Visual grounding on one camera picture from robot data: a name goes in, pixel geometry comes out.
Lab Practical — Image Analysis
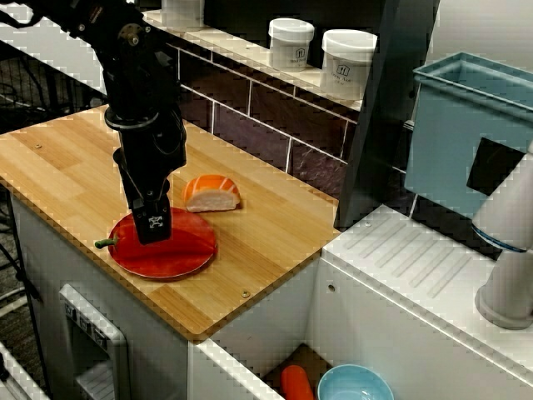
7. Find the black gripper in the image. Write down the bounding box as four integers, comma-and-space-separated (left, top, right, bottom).
103, 108, 187, 246

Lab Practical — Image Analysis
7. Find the red bell pepper toy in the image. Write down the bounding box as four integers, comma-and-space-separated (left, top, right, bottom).
94, 212, 217, 268

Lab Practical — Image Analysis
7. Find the salmon sushi toy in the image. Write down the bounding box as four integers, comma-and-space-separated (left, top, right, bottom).
182, 173, 242, 213

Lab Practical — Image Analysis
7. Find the red round plate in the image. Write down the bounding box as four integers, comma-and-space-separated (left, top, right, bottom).
108, 207, 218, 281

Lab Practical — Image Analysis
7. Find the white kitchen cabinet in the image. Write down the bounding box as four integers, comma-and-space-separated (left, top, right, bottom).
7, 182, 209, 400

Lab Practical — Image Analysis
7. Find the white dispenser panel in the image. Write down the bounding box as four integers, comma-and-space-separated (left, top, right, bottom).
57, 282, 130, 400

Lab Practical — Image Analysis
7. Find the cream ledge shelf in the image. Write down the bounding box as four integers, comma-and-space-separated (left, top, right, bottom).
139, 10, 363, 112

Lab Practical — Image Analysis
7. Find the white lidded jar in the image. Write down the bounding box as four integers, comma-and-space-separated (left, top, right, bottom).
161, 0, 206, 31
268, 17, 316, 72
320, 28, 379, 101

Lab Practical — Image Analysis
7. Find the orange carrot toy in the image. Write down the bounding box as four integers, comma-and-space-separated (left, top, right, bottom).
281, 365, 314, 400

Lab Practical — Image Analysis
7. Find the white toy sink unit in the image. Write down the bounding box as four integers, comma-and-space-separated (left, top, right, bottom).
187, 203, 533, 400

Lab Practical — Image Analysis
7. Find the light blue bowl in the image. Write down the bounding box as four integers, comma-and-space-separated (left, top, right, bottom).
316, 363, 395, 400

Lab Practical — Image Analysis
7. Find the dark hutch side panel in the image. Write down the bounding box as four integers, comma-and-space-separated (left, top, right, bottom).
335, 0, 441, 233

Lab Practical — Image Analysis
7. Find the teal plastic bin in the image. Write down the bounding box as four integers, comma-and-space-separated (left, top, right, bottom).
406, 52, 533, 218

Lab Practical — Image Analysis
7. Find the grey toy faucet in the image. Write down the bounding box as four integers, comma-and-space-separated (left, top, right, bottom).
472, 141, 533, 330

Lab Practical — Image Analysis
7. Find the black cable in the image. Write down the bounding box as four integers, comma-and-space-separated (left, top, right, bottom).
0, 182, 42, 301

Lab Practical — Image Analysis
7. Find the white cable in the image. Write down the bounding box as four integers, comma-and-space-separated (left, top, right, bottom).
0, 287, 26, 313

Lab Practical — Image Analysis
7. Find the white floor rail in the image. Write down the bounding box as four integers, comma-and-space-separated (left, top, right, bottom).
0, 341, 47, 400

